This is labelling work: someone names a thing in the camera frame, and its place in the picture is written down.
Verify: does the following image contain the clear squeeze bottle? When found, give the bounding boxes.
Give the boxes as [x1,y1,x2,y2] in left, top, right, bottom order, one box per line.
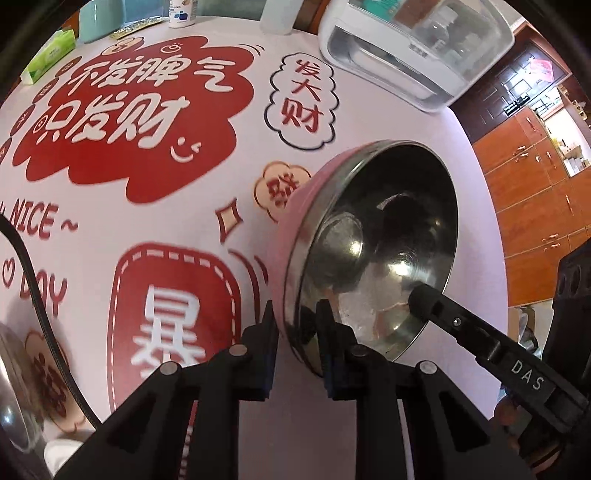
[259,0,296,34]

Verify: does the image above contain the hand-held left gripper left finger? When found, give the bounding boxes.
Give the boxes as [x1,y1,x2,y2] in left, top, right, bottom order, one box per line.
[53,300,280,480]

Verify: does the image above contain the green tissue box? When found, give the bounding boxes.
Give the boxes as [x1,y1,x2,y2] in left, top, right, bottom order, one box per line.
[21,28,77,86]

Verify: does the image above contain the clear small bottle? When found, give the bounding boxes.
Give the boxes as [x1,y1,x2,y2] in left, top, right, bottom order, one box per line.
[427,11,462,47]

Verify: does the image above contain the black cable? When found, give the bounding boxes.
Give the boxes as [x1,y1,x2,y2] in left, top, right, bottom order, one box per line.
[0,215,100,428]

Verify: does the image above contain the white pill bottle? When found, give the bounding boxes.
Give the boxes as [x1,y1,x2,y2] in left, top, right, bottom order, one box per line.
[167,0,197,28]

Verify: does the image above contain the person's right hand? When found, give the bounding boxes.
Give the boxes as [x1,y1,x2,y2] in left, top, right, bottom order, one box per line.
[494,396,561,469]

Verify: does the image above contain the plain white plate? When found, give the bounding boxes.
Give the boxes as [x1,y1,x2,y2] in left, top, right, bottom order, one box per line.
[44,436,86,476]

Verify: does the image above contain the teal canister with black lid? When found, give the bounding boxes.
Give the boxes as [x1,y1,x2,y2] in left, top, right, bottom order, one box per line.
[78,0,127,44]

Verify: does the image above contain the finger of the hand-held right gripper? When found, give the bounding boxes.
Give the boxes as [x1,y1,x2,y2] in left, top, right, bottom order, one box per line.
[407,283,509,365]

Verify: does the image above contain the pink steel bowl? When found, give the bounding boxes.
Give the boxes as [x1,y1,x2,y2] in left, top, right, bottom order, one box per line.
[267,140,459,377]

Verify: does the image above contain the tall wooden cabinets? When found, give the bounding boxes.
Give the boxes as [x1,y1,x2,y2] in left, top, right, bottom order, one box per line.
[471,88,591,305]

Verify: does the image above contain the wide steel bowl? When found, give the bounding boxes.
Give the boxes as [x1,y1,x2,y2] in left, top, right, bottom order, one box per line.
[0,320,47,462]

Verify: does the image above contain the wooden display shelf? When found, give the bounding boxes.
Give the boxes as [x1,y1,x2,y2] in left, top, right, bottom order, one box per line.
[531,85,591,176]

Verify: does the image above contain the red door decoration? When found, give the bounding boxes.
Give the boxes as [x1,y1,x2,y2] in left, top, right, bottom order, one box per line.
[531,58,555,84]

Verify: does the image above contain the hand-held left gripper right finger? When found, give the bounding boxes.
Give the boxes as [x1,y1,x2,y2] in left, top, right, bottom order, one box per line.
[315,299,536,480]

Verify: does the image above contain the white bottle with teal label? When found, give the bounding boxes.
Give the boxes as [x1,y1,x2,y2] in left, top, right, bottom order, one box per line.
[358,0,407,14]

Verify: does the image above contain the dark brown entrance door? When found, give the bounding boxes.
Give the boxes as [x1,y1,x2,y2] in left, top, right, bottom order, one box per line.
[450,21,573,121]

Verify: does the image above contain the foil blister pack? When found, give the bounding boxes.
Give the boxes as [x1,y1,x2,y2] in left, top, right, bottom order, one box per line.
[111,17,162,40]

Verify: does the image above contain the white storage box clear cover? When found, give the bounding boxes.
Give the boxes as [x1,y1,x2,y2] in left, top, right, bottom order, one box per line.
[318,0,515,114]

